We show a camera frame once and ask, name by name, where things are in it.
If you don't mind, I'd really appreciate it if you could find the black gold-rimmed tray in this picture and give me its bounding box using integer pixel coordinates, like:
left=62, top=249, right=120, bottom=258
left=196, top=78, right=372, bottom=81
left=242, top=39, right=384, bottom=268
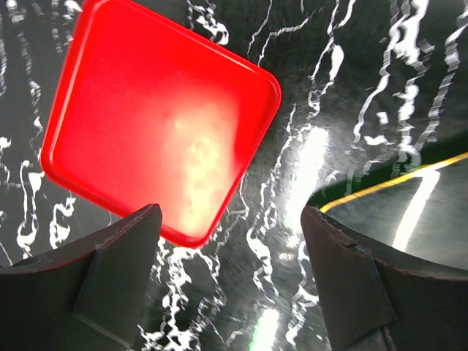
left=307, top=153, right=467, bottom=270

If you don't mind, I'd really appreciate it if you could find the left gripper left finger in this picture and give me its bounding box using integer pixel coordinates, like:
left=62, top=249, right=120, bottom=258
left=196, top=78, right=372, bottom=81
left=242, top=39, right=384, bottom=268
left=1, top=204, right=162, bottom=350

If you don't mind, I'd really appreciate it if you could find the red box lid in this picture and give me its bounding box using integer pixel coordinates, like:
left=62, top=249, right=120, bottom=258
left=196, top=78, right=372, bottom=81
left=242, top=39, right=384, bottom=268
left=40, top=1, right=282, bottom=248

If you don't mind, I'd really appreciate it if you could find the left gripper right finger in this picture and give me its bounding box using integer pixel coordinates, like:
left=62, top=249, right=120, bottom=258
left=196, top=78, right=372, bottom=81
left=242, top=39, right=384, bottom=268
left=301, top=206, right=467, bottom=350

